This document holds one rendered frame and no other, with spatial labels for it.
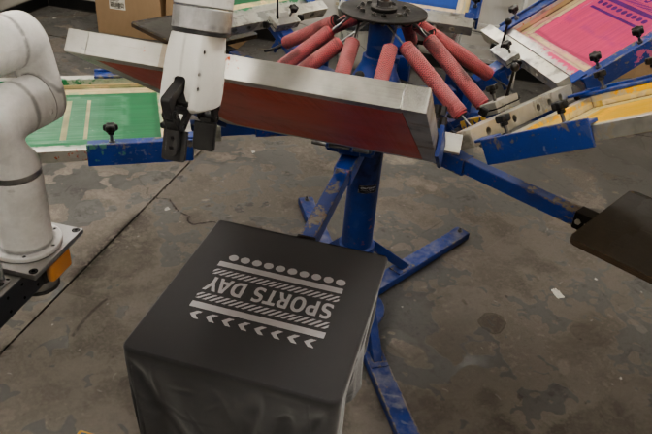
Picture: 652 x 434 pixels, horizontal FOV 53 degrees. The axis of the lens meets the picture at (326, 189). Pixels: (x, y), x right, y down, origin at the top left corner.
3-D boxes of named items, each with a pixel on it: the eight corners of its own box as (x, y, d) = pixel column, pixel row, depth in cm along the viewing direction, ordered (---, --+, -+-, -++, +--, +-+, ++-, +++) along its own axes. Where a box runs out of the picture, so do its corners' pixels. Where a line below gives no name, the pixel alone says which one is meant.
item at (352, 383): (326, 531, 144) (342, 397, 122) (310, 526, 144) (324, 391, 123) (370, 380, 182) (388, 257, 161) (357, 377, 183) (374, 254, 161)
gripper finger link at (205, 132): (205, 99, 93) (200, 145, 95) (195, 100, 90) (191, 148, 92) (226, 103, 93) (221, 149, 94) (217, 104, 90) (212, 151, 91)
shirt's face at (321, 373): (337, 404, 121) (337, 402, 121) (123, 347, 129) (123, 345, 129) (385, 257, 161) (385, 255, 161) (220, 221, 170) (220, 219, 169)
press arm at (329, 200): (261, 368, 139) (262, 347, 136) (235, 360, 140) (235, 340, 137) (376, 131, 243) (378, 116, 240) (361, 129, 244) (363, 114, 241)
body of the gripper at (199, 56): (191, 19, 89) (183, 102, 92) (155, 16, 79) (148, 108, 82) (243, 28, 88) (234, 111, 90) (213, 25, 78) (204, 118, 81)
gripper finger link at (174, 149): (168, 106, 82) (163, 157, 84) (155, 108, 79) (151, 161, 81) (191, 110, 82) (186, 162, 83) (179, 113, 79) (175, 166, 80)
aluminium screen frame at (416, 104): (426, 114, 93) (432, 87, 93) (63, 50, 105) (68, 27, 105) (437, 163, 171) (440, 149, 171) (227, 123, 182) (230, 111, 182)
